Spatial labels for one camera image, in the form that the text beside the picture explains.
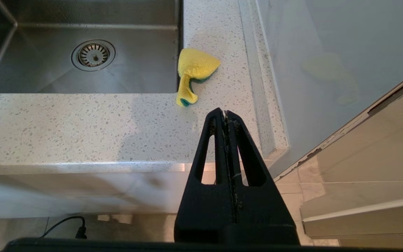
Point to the beige cabinet panel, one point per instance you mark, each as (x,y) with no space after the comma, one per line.
(380,147)

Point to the yellow green sponge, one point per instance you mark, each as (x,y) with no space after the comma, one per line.
(196,66)

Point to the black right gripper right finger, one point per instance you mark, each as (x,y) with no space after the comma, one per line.
(264,217)

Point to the stainless steel sink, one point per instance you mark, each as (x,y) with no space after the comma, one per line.
(82,63)

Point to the metal sink drain strainer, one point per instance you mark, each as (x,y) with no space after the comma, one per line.
(93,55)

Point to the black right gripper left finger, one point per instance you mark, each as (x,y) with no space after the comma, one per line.
(205,210)

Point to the white base cabinet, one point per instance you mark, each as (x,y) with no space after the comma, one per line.
(65,192)

